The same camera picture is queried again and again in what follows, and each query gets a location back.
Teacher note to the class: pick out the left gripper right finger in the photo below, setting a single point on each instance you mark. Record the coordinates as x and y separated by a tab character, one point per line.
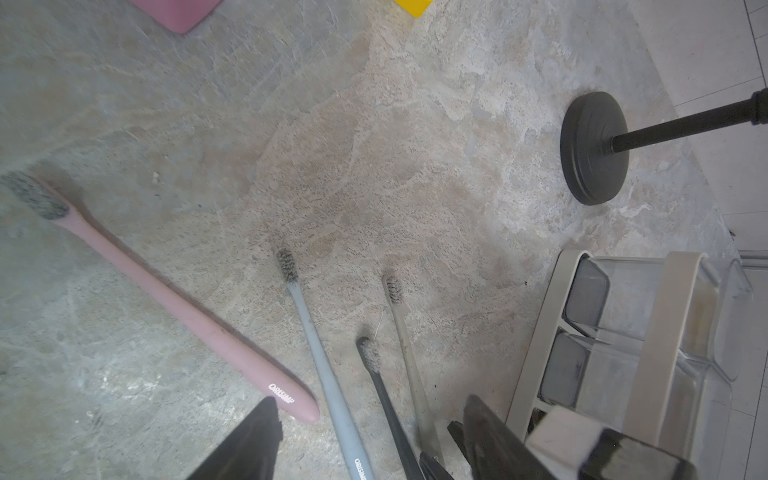
490	448

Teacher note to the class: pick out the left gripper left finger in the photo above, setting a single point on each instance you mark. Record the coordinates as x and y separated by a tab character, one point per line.
250	450

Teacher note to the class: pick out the black toothbrush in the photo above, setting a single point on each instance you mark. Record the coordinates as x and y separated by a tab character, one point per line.
425	467

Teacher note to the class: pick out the beige toothbrush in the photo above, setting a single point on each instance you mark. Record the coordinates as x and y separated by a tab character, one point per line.
428	436

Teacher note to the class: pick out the pink toothbrush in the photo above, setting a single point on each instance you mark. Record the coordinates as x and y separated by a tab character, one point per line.
262	373

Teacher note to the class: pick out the light blue toothbrush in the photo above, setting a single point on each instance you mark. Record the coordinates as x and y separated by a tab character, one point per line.
348	436

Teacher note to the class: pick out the black microphone stand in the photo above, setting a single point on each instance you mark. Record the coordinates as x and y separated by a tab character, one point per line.
595	141

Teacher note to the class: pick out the pink metronome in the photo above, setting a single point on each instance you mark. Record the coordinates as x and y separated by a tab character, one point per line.
178	16

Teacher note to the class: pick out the yellow triangular block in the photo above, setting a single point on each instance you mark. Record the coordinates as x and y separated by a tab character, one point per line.
414	7

